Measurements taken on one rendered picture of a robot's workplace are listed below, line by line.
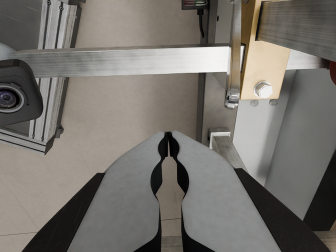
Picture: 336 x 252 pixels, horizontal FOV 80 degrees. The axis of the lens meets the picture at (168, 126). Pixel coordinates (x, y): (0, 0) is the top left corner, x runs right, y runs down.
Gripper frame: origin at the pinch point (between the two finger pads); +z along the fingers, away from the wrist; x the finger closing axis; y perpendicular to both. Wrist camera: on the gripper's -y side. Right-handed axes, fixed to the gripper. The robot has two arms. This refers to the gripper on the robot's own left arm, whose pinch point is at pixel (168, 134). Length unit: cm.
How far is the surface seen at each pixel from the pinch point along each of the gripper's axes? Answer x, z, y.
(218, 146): 10.3, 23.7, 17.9
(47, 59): -14.1, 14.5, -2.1
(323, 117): 31.9, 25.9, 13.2
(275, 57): 12.7, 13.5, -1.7
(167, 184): -2, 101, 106
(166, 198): -3, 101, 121
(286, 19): 10.1, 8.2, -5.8
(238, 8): 6.3, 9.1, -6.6
